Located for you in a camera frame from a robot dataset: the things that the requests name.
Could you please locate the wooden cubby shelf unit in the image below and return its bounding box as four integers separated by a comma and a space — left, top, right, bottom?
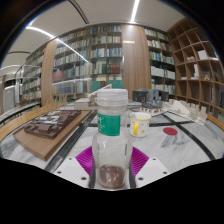
166, 17, 224, 118

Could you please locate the flat round red coaster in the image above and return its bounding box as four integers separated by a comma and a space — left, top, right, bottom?
162, 126, 179, 136

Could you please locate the white mug yellow handle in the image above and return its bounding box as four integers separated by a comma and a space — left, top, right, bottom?
129, 111, 152, 138

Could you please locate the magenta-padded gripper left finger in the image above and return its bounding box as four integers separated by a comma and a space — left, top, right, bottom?
53, 145, 98, 190

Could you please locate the small flat white model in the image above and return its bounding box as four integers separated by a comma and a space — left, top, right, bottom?
139, 101, 165, 117

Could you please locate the wide bookshelf with books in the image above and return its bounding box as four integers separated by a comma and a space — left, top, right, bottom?
14, 23, 124, 105

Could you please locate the beige architectural building model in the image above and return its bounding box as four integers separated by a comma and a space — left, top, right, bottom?
73, 83, 113, 111

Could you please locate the clear plastic bottle green label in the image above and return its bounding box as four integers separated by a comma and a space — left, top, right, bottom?
91, 88, 133, 191

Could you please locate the brown model on wooden board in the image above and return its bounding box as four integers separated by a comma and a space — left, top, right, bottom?
13, 109, 94, 162

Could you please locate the dark grey building model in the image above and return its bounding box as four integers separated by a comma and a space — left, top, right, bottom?
132, 88, 170, 105

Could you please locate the white city block model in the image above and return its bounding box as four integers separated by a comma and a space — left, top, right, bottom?
161, 99, 208, 126

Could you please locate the straight ceiling light strip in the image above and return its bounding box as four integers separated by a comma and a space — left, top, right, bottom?
129, 0, 141, 24

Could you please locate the narrow bookshelf with books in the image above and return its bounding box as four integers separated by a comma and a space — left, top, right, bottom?
143, 28, 177, 96

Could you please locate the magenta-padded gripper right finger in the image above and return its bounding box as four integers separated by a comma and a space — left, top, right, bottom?
129, 146, 170, 189

